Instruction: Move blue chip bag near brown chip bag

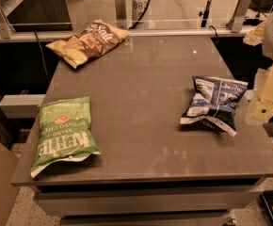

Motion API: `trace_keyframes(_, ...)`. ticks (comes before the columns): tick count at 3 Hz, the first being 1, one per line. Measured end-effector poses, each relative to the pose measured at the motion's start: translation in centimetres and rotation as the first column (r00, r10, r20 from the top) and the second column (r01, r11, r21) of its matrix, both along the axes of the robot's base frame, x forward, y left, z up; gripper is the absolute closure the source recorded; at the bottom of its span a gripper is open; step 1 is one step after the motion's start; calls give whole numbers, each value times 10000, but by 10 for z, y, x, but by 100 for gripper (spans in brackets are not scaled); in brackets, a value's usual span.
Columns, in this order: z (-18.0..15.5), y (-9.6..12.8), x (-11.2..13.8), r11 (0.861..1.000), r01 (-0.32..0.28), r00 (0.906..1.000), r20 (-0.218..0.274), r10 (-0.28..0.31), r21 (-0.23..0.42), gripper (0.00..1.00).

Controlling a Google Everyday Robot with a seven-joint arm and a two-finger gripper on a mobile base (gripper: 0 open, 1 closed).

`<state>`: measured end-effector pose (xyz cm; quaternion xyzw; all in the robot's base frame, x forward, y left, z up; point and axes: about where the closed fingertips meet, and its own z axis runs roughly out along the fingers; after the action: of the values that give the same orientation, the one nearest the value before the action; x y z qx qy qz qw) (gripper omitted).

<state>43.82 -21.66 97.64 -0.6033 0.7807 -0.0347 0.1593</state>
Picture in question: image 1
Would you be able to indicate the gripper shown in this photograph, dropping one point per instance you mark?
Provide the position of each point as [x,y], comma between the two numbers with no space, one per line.
[263,94]

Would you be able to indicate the green kettle chip bag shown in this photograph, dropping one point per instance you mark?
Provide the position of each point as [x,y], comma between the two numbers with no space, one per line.
[64,134]

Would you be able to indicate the blue chip bag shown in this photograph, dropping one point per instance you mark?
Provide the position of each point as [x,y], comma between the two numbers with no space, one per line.
[214,103]

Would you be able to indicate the brown chip bag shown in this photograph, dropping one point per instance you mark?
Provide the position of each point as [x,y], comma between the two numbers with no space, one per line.
[97,39]

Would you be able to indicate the grey table drawer unit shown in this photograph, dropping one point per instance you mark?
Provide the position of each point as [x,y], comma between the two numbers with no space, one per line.
[151,206]

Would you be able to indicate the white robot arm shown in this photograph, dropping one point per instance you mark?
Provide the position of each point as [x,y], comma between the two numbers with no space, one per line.
[262,34]

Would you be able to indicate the centre metal bracket post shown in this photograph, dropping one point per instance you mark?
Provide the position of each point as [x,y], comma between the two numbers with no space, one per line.
[120,7]

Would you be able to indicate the right metal bracket post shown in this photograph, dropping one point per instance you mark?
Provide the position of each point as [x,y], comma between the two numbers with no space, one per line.
[236,22]

